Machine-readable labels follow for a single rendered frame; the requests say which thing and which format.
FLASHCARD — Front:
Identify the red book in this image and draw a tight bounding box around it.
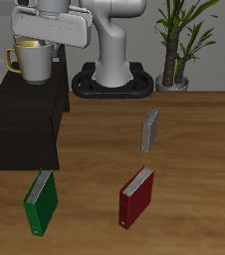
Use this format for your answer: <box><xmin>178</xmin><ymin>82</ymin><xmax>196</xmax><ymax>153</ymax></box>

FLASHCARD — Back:
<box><xmin>117</xmin><ymin>164</ymin><xmax>155</xmax><ymax>231</ymax></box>

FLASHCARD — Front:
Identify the green book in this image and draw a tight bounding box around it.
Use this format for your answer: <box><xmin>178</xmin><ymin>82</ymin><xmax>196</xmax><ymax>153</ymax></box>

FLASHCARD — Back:
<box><xmin>22</xmin><ymin>167</ymin><xmax>60</xmax><ymax>238</ymax></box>

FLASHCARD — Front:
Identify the dark brown desk caddy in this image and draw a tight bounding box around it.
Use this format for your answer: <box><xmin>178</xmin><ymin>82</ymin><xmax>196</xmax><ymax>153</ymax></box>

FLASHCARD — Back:
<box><xmin>0</xmin><ymin>43</ymin><xmax>71</xmax><ymax>171</ymax></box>

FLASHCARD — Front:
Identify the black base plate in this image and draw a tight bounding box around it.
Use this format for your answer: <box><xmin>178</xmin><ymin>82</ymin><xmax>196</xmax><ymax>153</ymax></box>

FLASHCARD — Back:
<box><xmin>71</xmin><ymin>61</ymin><xmax>155</xmax><ymax>100</ymax></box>

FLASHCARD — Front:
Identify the white-yellow mug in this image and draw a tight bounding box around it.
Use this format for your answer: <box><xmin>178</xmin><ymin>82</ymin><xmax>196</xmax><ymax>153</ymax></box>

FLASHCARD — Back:
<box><xmin>5</xmin><ymin>40</ymin><xmax>55</xmax><ymax>86</ymax></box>

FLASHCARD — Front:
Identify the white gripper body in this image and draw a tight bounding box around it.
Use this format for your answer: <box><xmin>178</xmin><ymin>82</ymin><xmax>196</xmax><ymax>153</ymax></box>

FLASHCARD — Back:
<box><xmin>11</xmin><ymin>5</ymin><xmax>94</xmax><ymax>50</ymax></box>

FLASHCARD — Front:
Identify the green pot plant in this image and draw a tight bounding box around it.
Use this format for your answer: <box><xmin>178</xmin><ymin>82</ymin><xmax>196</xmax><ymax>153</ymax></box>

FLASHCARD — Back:
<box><xmin>153</xmin><ymin>0</ymin><xmax>221</xmax><ymax>94</ymax></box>

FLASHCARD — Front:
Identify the grey book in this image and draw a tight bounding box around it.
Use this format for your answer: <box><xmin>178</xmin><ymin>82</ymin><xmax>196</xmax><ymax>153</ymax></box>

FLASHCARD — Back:
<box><xmin>139</xmin><ymin>106</ymin><xmax>161</xmax><ymax>154</ymax></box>

